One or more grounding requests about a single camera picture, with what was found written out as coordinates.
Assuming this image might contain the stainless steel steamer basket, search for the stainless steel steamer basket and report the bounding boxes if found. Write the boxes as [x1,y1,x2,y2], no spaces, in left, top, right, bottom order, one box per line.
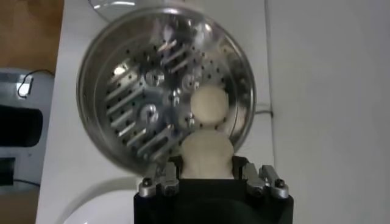
[76,5,257,177]

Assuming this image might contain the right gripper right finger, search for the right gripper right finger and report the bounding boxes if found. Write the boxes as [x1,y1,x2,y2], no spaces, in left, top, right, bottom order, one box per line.
[233,156,289,198]

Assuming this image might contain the round glass pot lid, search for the round glass pot lid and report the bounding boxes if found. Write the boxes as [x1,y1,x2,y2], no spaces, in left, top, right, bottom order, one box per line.
[88,0,186,12]

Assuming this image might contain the large white round plate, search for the large white round plate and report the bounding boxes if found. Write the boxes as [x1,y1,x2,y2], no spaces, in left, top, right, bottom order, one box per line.
[62,176,137,224]

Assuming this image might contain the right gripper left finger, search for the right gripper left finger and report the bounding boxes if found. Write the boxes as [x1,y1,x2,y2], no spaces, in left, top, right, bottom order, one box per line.
[138,156,183,198]

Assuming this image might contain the white steamed baozi bun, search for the white steamed baozi bun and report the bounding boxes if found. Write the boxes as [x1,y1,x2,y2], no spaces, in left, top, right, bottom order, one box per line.
[190,84,230,125]
[179,129,235,180]

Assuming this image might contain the grey robot torso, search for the grey robot torso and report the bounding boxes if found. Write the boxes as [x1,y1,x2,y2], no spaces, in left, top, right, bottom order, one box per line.
[0,68,55,195]

